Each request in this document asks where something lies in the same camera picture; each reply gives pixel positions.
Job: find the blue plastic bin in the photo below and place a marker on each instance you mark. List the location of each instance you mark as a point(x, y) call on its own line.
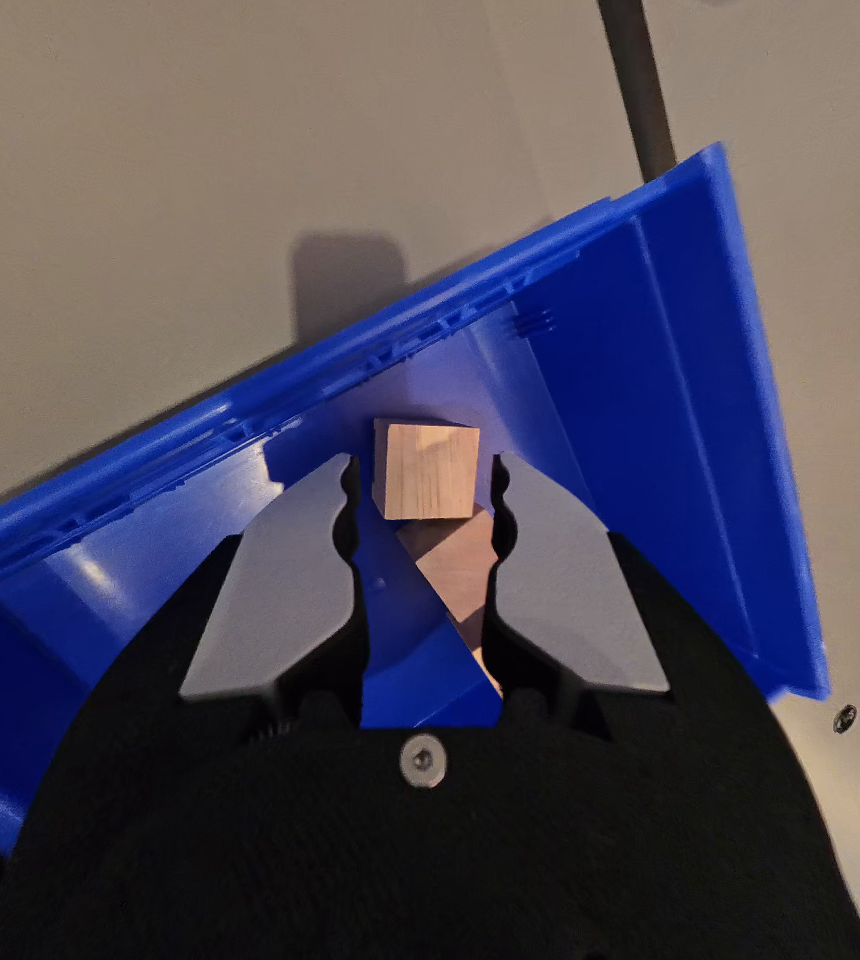
point(662, 412)

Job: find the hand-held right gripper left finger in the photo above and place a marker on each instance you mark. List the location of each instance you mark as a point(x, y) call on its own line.
point(280, 592)

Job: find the blue taped wooden cube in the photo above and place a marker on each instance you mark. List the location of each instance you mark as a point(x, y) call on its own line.
point(430, 472)
point(460, 570)

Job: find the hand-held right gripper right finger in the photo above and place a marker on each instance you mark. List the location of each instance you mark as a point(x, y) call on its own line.
point(580, 600)

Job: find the metal table grommet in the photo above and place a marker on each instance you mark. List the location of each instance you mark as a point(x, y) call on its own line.
point(844, 718)

